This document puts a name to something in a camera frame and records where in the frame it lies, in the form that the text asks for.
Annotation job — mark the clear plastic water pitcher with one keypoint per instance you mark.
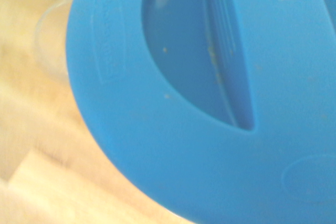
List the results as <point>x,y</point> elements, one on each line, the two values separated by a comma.
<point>51,40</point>

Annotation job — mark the blue pitcher lid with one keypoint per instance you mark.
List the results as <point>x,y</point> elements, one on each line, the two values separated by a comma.
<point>183,142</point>

